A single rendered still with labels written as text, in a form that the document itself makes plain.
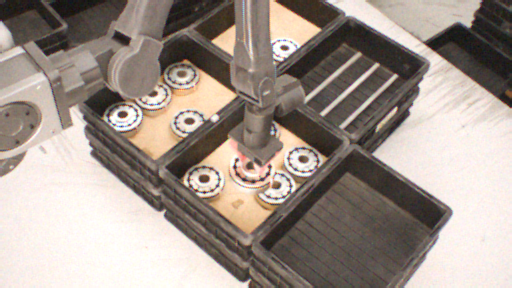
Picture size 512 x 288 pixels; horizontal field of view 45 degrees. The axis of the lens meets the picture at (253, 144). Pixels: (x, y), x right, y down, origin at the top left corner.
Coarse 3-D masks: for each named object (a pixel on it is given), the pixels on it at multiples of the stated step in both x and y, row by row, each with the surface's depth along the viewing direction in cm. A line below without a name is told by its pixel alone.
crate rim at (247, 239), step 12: (300, 108) 163; (312, 120) 161; (204, 132) 156; (336, 132) 159; (192, 144) 153; (348, 144) 156; (336, 156) 154; (324, 168) 151; (168, 180) 147; (312, 180) 149; (180, 192) 147; (192, 192) 144; (204, 204) 143; (288, 204) 144; (216, 216) 141; (276, 216) 142; (228, 228) 140; (240, 240) 139; (252, 240) 138
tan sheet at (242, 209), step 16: (224, 144) 167; (288, 144) 168; (304, 144) 168; (208, 160) 163; (224, 160) 163; (224, 176) 160; (224, 192) 157; (240, 192) 157; (224, 208) 154; (240, 208) 154; (256, 208) 155; (240, 224) 152; (256, 224) 152
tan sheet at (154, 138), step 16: (192, 64) 185; (160, 80) 180; (208, 80) 181; (176, 96) 176; (192, 96) 177; (208, 96) 177; (224, 96) 177; (208, 112) 173; (144, 128) 168; (160, 128) 169; (144, 144) 165; (160, 144) 165
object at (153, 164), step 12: (180, 36) 177; (192, 36) 177; (228, 60) 172; (84, 108) 158; (228, 108) 161; (96, 120) 156; (108, 132) 155; (192, 132) 156; (120, 144) 155; (132, 144) 152; (180, 144) 153; (144, 156) 150; (168, 156) 151; (156, 168) 150
